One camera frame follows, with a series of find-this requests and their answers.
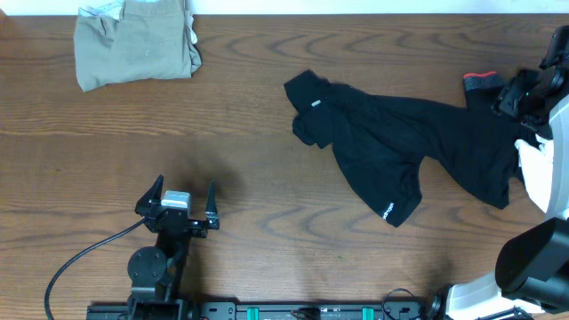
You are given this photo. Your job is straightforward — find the black garment with red trim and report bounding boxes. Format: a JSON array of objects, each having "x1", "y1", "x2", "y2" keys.
[{"x1": 462, "y1": 71, "x2": 506, "y2": 112}]

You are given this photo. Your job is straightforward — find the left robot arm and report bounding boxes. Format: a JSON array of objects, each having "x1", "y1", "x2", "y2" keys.
[{"x1": 126, "y1": 175, "x2": 220, "y2": 320}]

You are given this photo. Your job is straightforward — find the white printed t-shirt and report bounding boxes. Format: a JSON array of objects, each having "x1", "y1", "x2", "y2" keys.
[{"x1": 515, "y1": 135, "x2": 554, "y2": 212}]

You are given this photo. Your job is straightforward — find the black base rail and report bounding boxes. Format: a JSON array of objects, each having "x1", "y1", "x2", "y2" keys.
[{"x1": 85, "y1": 301, "x2": 425, "y2": 320}]

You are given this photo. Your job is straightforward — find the black polo shirt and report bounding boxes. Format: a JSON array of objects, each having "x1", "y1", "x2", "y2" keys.
[{"x1": 284, "y1": 70, "x2": 538, "y2": 228}]

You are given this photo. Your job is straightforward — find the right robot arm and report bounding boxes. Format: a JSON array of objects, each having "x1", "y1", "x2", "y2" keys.
[{"x1": 422, "y1": 26, "x2": 568, "y2": 319}]

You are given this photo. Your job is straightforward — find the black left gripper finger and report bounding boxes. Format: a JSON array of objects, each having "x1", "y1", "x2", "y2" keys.
[
  {"x1": 205, "y1": 181, "x2": 220, "y2": 230},
  {"x1": 134, "y1": 175, "x2": 164, "y2": 217}
]

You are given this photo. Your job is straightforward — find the folded khaki pants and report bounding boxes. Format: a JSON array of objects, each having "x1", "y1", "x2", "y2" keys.
[{"x1": 74, "y1": 0, "x2": 202, "y2": 92}]

